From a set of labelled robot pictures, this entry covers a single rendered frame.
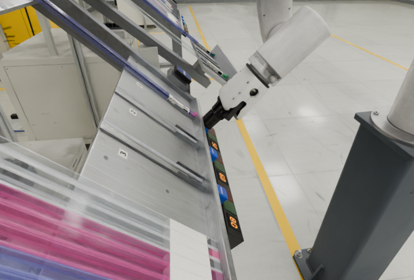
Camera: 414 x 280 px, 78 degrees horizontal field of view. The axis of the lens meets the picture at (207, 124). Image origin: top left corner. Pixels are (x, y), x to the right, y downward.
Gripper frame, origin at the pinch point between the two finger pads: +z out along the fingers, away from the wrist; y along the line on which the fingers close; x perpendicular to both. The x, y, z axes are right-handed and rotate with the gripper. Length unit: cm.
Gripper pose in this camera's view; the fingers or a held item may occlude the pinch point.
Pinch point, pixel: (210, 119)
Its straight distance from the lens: 62.2
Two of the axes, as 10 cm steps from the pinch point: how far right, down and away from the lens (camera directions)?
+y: -1.2, -5.4, 8.3
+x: -7.1, -5.4, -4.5
